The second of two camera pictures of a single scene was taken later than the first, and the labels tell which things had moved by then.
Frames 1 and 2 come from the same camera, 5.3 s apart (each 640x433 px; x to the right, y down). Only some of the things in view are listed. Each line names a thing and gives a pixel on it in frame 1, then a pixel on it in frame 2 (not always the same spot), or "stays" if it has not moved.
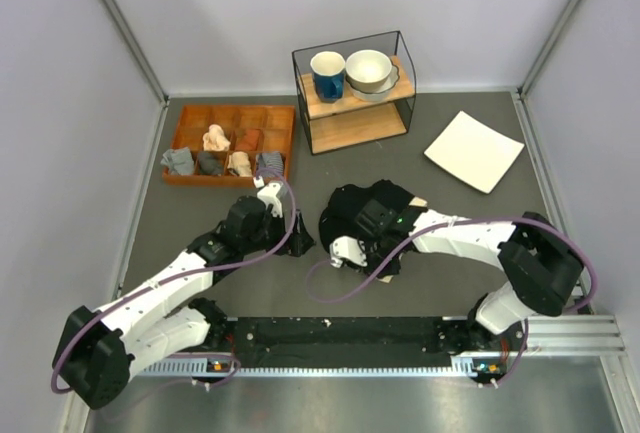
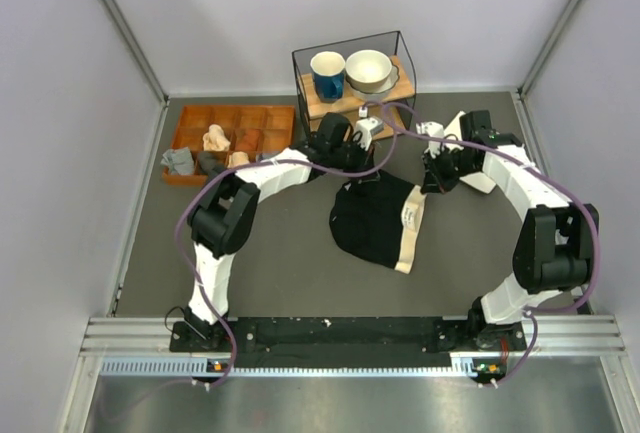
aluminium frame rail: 572,335 stays
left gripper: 300,239 -> 364,159
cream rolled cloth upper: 215,139 stays
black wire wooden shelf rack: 356,91 stays
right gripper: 368,245 -> 433,180
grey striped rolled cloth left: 179,161 stays
